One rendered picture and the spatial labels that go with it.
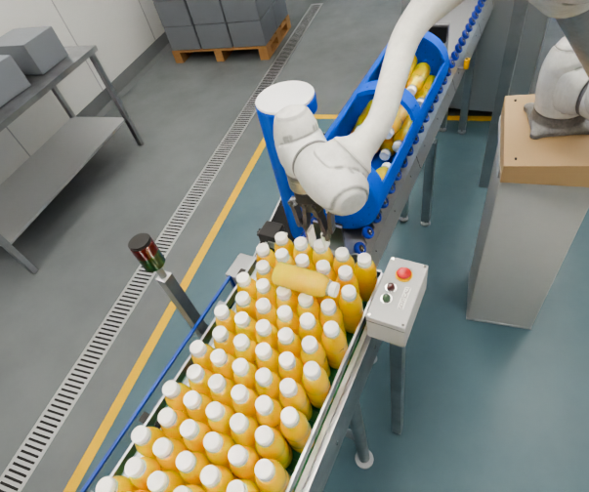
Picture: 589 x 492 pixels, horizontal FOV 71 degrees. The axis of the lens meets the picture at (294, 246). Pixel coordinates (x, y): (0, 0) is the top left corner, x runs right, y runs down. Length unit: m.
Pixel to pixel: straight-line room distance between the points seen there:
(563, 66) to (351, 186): 0.87
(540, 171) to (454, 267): 1.14
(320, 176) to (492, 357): 1.64
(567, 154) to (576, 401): 1.16
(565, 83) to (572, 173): 0.26
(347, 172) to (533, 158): 0.84
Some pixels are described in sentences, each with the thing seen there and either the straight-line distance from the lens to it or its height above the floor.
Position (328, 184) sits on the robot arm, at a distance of 0.80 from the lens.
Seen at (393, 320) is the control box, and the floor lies 1.10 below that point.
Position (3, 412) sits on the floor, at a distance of 2.95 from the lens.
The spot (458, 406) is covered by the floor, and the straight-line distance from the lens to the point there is 2.15.
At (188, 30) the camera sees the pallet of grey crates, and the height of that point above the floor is 0.35.
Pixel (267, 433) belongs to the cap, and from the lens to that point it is 0.99.
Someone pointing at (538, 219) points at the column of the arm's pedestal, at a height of 0.77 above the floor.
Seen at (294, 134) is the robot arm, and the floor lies 1.50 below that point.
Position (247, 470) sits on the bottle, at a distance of 1.02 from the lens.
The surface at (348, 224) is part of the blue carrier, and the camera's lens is 1.40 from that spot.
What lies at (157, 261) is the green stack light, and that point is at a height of 1.19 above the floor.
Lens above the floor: 2.00
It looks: 48 degrees down
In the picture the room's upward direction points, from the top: 16 degrees counter-clockwise
